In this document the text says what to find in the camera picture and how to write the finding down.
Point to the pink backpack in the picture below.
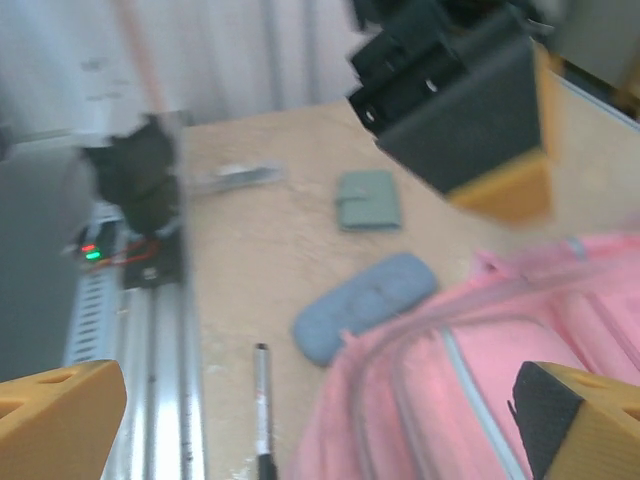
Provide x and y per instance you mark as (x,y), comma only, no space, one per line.
(500,360)

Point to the black marker pen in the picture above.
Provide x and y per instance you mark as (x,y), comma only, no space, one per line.
(263,400)

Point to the white item in clear packet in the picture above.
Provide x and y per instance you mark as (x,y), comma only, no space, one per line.
(240,177)

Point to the long aluminium base rail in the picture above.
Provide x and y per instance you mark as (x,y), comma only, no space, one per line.
(160,390)

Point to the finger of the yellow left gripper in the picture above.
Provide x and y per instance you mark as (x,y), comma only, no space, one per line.
(475,125)

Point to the blue fabric glasses case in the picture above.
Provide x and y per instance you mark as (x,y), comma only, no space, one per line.
(360,305)

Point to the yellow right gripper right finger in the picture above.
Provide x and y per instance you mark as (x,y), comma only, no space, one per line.
(590,440)

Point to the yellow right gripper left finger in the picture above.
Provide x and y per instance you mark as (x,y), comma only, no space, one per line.
(55,430)

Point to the aluminium table edge rail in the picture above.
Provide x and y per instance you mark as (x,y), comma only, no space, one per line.
(605,102)

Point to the grey-green wallet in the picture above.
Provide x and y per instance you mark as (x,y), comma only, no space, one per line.
(369,202)

